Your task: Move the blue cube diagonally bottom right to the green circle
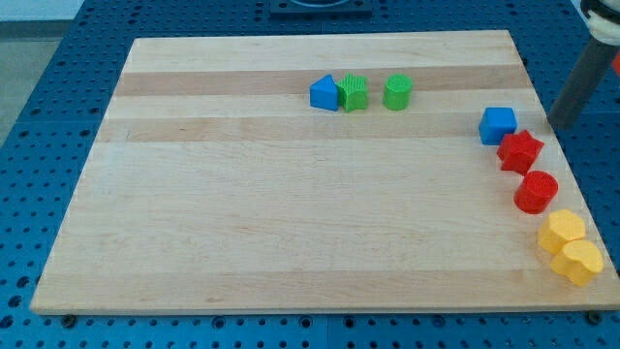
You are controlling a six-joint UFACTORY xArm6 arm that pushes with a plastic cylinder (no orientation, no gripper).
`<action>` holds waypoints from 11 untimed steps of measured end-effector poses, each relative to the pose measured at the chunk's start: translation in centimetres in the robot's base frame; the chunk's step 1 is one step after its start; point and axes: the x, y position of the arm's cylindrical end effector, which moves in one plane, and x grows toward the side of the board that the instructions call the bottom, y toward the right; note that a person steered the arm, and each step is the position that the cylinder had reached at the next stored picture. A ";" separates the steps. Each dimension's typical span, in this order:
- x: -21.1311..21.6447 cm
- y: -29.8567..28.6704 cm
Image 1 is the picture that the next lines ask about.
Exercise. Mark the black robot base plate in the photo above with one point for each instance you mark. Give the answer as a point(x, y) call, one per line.
point(296, 8)

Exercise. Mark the blue triangle block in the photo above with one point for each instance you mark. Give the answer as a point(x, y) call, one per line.
point(323, 94)

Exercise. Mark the green cylinder block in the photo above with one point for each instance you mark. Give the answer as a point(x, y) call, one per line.
point(397, 92)

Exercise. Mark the wooden board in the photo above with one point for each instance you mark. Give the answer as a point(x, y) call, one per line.
point(213, 187)

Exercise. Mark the red cylinder block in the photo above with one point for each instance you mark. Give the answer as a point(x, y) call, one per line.
point(535, 192)

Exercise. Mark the yellow heart block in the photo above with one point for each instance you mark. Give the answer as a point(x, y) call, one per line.
point(579, 260)

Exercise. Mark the blue cube block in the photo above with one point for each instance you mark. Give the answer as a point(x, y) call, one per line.
point(495, 123)

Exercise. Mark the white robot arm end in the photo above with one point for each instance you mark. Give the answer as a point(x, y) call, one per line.
point(602, 19)

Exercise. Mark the yellow hexagon block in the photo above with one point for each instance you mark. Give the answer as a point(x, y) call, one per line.
point(558, 228)

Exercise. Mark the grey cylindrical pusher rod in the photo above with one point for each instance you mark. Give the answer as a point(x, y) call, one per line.
point(586, 75)

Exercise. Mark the red star block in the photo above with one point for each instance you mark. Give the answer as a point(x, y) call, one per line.
point(518, 152)

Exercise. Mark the green star block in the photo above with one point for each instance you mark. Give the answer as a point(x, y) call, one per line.
point(352, 92)

